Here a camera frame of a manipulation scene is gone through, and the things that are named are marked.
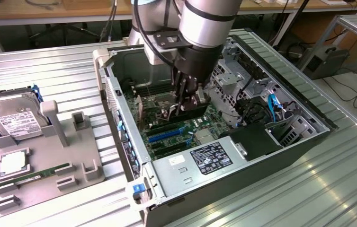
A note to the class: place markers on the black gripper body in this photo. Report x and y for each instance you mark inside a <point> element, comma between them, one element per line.
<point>198,62</point>

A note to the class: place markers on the green GPU card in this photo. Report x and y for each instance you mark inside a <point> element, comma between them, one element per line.
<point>190,116</point>

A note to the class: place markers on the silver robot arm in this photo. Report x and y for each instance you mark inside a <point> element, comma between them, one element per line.
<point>210,26</point>

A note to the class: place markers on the black RAM slot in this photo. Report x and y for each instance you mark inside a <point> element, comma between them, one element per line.
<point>154,90</point>
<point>153,87</point>

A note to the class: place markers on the CPU socket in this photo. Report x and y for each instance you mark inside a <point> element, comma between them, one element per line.
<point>157,100</point>

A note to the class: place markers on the green Dell motherboard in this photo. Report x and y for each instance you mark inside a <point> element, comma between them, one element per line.
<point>213,116</point>

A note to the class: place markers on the silver perforated drive cage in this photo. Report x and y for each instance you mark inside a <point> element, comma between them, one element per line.
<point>229,78</point>

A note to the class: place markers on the long black expansion slot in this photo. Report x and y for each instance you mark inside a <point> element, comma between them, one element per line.
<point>162,126</point>

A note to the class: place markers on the silver chipset heat sink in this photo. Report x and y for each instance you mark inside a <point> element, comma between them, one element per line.
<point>206,137</point>

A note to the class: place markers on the blue expansion slot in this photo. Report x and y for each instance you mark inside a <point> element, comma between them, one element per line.
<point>162,136</point>

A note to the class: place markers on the short black expansion slot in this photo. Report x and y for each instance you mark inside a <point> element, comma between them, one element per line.
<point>165,147</point>

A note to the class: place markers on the black plastic shroud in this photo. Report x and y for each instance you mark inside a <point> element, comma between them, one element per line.
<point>254,139</point>

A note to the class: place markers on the silver power supply unit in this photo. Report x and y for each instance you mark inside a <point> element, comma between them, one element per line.
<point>181,175</point>

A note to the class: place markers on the silver disk bay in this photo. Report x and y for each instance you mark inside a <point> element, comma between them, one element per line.
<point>298,128</point>

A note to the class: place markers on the black box device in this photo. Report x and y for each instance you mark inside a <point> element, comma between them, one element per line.
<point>326,63</point>

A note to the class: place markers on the blue case latch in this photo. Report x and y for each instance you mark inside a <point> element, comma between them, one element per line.
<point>138,188</point>

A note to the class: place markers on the open black PC case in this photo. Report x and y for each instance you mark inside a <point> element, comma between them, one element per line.
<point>245,189</point>

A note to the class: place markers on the grey parts rack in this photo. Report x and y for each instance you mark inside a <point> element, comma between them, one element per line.
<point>71,151</point>

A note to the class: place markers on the blue disk carrier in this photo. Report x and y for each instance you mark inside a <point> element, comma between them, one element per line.
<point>38,93</point>

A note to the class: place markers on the wooden desk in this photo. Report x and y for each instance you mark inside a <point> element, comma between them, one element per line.
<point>71,13</point>

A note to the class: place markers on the silver hard disk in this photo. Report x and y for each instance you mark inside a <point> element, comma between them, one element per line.
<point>11,113</point>

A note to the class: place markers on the green RAM stick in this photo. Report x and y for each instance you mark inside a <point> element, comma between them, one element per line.
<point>32,175</point>

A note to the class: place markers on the silver CPU chip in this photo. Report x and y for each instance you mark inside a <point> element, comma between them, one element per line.
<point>14,163</point>

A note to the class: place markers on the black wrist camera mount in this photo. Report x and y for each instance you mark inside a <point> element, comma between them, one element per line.
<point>170,39</point>

